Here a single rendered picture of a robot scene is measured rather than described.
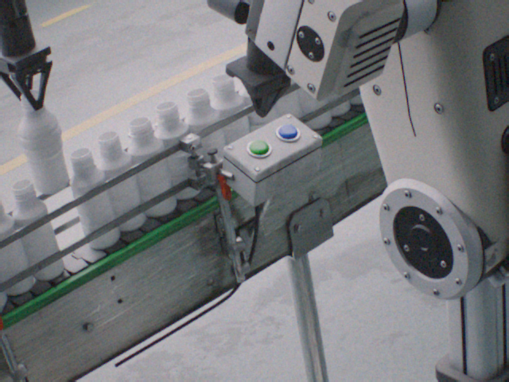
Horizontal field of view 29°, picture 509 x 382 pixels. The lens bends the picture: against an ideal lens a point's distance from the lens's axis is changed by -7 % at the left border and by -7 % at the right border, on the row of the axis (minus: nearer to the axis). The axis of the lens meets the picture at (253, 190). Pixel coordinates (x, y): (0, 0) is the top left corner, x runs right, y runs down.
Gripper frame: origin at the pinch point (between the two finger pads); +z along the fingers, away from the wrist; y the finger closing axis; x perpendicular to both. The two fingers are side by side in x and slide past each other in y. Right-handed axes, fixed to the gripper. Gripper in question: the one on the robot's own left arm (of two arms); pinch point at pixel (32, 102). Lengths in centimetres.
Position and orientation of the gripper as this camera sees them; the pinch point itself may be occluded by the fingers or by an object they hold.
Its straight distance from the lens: 159.1
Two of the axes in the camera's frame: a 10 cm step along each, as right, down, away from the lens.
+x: 7.5, -4.3, 5.0
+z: 1.8, 8.6, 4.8
